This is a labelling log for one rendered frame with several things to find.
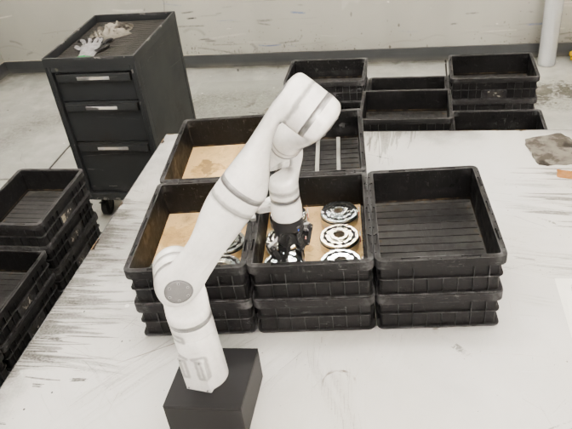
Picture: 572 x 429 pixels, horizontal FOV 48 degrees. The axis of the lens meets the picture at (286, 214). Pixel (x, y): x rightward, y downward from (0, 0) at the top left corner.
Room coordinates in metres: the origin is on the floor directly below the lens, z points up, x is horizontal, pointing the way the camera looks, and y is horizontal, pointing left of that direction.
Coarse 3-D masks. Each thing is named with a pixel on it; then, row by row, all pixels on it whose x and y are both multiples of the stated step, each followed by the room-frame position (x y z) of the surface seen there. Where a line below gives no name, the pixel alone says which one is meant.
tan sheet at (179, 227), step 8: (176, 216) 1.58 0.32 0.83; (184, 216) 1.57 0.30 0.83; (192, 216) 1.57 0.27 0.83; (168, 224) 1.54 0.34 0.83; (176, 224) 1.54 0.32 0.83; (184, 224) 1.53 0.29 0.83; (192, 224) 1.53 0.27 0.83; (168, 232) 1.50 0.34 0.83; (176, 232) 1.50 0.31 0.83; (184, 232) 1.49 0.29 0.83; (160, 240) 1.47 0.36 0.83; (168, 240) 1.46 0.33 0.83; (176, 240) 1.46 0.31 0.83; (184, 240) 1.46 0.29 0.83; (160, 248) 1.43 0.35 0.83
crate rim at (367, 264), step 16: (304, 176) 1.55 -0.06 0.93; (320, 176) 1.54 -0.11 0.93; (336, 176) 1.53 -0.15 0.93; (368, 192) 1.43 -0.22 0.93; (368, 208) 1.36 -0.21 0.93; (256, 224) 1.35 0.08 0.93; (368, 224) 1.29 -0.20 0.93; (368, 240) 1.24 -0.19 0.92; (368, 256) 1.16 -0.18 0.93; (256, 272) 1.18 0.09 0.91; (272, 272) 1.17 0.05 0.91; (288, 272) 1.17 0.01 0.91; (304, 272) 1.16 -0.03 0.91
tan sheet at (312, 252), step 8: (312, 208) 1.53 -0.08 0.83; (320, 208) 1.53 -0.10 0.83; (312, 216) 1.49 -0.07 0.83; (320, 216) 1.49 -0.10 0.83; (360, 216) 1.46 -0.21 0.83; (312, 224) 1.46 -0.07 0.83; (320, 224) 1.45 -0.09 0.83; (360, 224) 1.43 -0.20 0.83; (312, 232) 1.42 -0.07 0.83; (320, 232) 1.41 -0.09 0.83; (312, 240) 1.38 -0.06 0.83; (312, 248) 1.35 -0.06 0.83; (320, 248) 1.35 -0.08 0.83; (360, 248) 1.32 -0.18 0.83; (264, 256) 1.34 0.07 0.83; (312, 256) 1.31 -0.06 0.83; (320, 256) 1.31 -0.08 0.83; (360, 256) 1.29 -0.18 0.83
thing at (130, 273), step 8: (160, 184) 1.60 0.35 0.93; (168, 184) 1.60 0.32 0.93; (176, 184) 1.59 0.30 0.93; (184, 184) 1.59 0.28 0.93; (192, 184) 1.59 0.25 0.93; (200, 184) 1.58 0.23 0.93; (208, 184) 1.58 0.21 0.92; (152, 200) 1.52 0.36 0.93; (152, 208) 1.48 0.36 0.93; (144, 224) 1.42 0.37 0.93; (248, 224) 1.35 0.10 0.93; (248, 232) 1.32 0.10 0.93; (136, 240) 1.34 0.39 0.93; (248, 240) 1.28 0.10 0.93; (136, 248) 1.31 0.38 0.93; (248, 248) 1.25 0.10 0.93; (128, 256) 1.28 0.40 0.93; (128, 264) 1.25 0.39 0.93; (232, 264) 1.20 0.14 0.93; (240, 264) 1.19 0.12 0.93; (128, 272) 1.22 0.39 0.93; (136, 272) 1.21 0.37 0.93; (144, 272) 1.21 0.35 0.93; (216, 272) 1.19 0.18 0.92; (224, 272) 1.19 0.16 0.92; (232, 272) 1.18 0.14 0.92; (240, 272) 1.18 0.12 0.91
